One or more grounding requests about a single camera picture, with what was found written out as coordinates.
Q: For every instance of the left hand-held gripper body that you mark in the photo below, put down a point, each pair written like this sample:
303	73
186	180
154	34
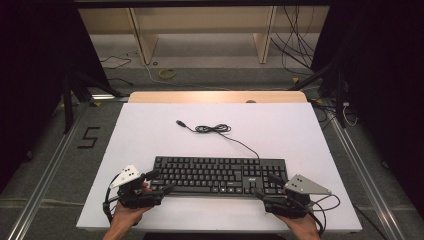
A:
133	198

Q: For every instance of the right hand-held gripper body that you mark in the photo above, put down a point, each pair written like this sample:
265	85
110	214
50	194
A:
288	206

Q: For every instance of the black keyboard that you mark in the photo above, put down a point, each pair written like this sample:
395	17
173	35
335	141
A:
213	175

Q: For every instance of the person's left hand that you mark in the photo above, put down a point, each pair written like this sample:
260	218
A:
128	215

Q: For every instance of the person's right hand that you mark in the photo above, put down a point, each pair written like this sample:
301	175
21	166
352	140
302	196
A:
301	225

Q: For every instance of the white board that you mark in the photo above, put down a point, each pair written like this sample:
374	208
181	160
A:
266	133

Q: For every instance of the person's dark clothing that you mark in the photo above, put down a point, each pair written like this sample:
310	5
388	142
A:
206	237

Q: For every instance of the short aluminium bar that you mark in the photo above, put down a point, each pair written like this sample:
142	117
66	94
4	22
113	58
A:
108	97

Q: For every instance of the light wooden table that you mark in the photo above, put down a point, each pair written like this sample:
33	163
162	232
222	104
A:
200	96

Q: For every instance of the yellow tape roll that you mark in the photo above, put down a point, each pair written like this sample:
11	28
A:
161	73

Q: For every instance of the black metal stand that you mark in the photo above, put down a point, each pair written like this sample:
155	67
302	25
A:
340	100
68	110

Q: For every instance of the dark curtain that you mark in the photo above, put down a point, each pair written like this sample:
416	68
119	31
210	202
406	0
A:
386	83
30	83

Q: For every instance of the light wooden shelf unit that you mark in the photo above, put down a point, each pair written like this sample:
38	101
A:
200	20

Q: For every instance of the aluminium floor rail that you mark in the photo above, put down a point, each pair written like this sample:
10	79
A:
366	181
43	188

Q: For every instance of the black overhead frame bar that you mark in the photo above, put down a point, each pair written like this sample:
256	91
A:
200	3

